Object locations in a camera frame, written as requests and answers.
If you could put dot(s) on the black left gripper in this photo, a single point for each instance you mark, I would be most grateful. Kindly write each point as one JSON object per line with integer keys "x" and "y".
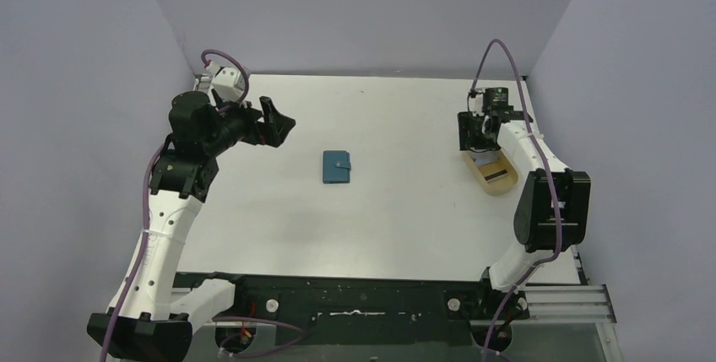
{"x": 273, "y": 130}

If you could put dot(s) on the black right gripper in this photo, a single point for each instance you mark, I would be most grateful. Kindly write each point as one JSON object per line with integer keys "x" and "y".
{"x": 469, "y": 132}

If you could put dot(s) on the beige oval plastic tray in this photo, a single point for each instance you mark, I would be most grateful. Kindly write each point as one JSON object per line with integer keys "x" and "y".
{"x": 499, "y": 187}

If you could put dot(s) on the teal leather card holder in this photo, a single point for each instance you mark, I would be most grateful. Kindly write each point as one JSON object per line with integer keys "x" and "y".
{"x": 336, "y": 167}

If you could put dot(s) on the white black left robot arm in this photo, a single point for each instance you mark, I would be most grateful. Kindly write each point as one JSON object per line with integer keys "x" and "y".
{"x": 143, "y": 322}

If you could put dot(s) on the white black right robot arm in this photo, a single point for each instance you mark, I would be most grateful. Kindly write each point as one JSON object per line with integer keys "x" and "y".
{"x": 504, "y": 149}

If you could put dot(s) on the gold card with black stripe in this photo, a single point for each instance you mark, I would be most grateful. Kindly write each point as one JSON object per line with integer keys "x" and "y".
{"x": 492, "y": 172}

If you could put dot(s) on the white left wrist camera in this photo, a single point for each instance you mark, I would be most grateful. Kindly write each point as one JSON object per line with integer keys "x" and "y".
{"x": 227, "y": 84}

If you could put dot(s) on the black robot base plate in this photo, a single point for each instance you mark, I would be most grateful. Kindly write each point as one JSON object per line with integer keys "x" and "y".
{"x": 363, "y": 311}

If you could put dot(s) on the aluminium frame rail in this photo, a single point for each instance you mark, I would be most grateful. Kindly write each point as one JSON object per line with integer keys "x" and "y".
{"x": 582, "y": 303}

